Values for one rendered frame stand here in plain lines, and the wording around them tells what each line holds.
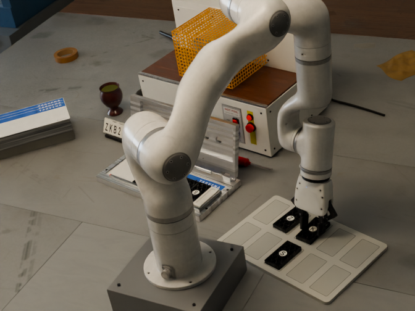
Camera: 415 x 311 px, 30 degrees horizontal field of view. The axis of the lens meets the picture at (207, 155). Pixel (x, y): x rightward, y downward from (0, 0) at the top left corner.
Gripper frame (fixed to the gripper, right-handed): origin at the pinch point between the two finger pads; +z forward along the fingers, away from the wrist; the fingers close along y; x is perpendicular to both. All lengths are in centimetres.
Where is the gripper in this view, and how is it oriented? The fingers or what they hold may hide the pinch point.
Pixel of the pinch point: (312, 224)
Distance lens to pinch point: 218.3
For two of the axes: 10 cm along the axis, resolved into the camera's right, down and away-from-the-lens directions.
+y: 7.5, 2.7, -6.0
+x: 6.6, -3.2, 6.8
